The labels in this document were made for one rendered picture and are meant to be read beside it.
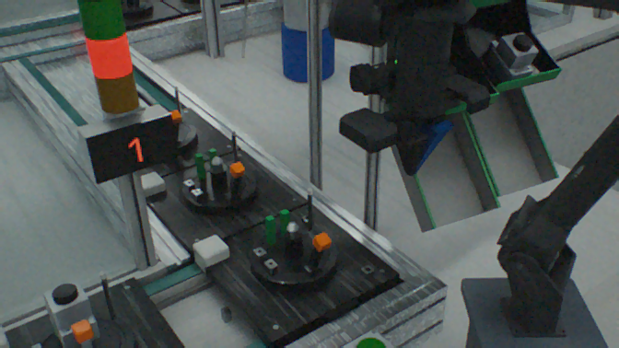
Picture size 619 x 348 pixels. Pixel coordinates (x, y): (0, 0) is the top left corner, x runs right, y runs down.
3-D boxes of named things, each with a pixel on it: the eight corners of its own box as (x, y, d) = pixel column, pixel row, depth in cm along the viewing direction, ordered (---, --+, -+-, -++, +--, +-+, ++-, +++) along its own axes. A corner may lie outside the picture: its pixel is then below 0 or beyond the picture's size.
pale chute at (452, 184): (485, 212, 111) (501, 207, 107) (421, 233, 106) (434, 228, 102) (429, 63, 115) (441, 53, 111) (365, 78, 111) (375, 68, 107)
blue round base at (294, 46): (344, 74, 192) (345, 25, 184) (302, 87, 185) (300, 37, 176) (314, 58, 203) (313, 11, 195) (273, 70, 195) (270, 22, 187)
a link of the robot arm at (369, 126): (503, 42, 73) (461, 27, 77) (375, 86, 64) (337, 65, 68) (491, 109, 77) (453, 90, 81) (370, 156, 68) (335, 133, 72)
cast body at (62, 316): (100, 338, 84) (90, 297, 80) (66, 353, 82) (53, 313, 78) (79, 300, 89) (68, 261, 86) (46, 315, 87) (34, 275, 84)
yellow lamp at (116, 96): (145, 107, 87) (139, 73, 84) (109, 117, 84) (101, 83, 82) (130, 94, 90) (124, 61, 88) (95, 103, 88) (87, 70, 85)
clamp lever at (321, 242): (321, 268, 98) (332, 241, 92) (310, 272, 97) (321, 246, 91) (309, 249, 100) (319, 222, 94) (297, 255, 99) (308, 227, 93)
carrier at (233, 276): (399, 283, 102) (404, 219, 95) (272, 353, 90) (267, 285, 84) (310, 211, 119) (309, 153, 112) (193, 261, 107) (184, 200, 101)
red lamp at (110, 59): (139, 72, 84) (132, 36, 81) (101, 82, 82) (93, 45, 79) (123, 60, 87) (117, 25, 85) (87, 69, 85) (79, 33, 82)
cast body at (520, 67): (526, 83, 106) (547, 52, 101) (505, 88, 105) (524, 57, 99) (499, 47, 110) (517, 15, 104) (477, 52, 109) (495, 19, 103)
